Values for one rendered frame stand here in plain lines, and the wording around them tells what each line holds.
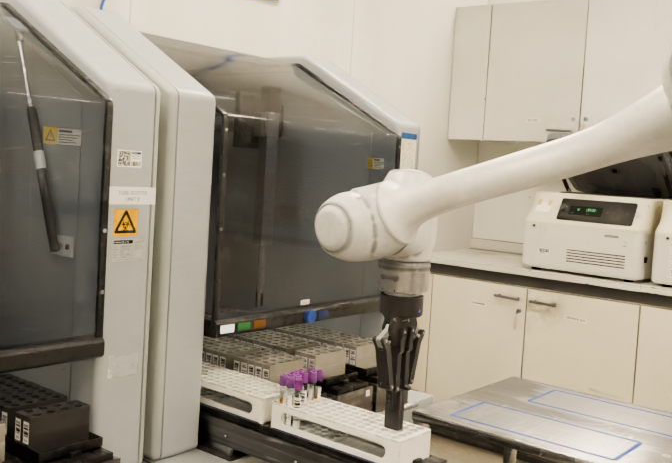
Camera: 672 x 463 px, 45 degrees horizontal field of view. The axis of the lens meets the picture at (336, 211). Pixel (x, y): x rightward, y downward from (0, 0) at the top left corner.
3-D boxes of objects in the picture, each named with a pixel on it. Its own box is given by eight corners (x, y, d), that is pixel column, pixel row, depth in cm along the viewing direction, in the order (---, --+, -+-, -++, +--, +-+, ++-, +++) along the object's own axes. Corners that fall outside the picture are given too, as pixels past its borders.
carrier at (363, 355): (376, 363, 208) (378, 339, 207) (383, 364, 206) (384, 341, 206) (348, 369, 199) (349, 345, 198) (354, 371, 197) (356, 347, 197)
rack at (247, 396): (161, 396, 173) (163, 367, 173) (197, 388, 181) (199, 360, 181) (261, 431, 155) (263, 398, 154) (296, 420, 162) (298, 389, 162)
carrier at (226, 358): (254, 370, 192) (255, 345, 192) (260, 372, 191) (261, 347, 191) (218, 378, 183) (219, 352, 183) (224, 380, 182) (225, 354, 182)
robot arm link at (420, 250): (392, 254, 147) (353, 258, 136) (397, 168, 146) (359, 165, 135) (446, 260, 141) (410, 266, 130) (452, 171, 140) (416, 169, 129)
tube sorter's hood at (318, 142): (67, 300, 191) (78, 28, 188) (250, 282, 238) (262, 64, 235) (215, 339, 159) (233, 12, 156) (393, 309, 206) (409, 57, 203)
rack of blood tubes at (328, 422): (268, 433, 153) (270, 401, 153) (303, 422, 161) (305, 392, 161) (397, 478, 135) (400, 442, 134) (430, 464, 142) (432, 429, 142)
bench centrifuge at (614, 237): (518, 268, 377) (528, 129, 374) (575, 261, 424) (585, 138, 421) (637, 284, 341) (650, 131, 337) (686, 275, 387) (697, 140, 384)
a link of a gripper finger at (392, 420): (403, 390, 140) (400, 391, 139) (400, 430, 140) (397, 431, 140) (388, 386, 142) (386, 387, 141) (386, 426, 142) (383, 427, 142)
